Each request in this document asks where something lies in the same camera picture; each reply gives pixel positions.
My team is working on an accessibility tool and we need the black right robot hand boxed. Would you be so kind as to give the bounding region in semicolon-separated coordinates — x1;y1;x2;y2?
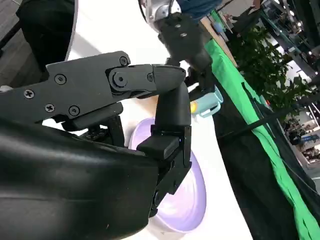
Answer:
0;51;193;240

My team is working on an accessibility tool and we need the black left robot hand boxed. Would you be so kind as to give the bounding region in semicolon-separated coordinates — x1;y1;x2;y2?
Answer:
158;13;216;89

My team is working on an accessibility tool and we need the person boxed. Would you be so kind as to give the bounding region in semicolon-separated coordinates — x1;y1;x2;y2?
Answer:
178;0;221;21

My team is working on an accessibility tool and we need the pale green mug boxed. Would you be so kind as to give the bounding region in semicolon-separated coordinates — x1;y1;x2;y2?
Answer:
194;84;224;118

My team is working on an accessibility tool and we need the green leafy plant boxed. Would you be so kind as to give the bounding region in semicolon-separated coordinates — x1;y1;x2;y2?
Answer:
228;24;315;113

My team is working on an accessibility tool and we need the lilac plate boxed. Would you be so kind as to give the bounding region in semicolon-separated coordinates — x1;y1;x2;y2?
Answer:
128;117;208;235

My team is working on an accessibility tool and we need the black robot torso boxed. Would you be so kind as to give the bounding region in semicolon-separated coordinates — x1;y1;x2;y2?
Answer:
14;0;77;76

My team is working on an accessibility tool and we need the green cloth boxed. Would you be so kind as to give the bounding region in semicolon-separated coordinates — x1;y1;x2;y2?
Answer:
203;9;320;240

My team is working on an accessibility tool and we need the black cloth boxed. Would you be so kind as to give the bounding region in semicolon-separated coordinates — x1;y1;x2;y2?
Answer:
212;82;320;240

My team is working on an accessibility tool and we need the black strap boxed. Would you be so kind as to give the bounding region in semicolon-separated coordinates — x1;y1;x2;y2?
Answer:
216;92;320;140

